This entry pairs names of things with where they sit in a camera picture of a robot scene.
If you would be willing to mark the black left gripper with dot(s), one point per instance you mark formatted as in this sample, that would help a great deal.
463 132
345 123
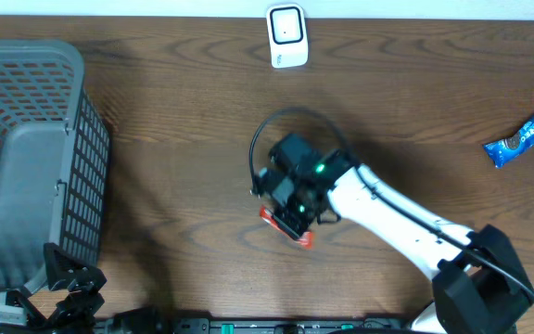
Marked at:
81 309

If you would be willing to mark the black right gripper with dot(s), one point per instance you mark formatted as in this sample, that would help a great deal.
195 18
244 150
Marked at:
298 226

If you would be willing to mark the red Nescafe coffee stick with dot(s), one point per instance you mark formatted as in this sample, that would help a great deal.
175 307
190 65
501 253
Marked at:
305 240

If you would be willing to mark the blue Oreo cookie pack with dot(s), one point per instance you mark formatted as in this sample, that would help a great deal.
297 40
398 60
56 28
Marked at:
507 149

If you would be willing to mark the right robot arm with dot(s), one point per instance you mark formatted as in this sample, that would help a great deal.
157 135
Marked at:
478 282

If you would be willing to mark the grey plastic shopping basket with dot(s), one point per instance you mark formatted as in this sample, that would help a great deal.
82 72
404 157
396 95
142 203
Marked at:
54 152

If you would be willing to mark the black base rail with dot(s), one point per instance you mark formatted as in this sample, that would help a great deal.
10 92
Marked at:
152 320

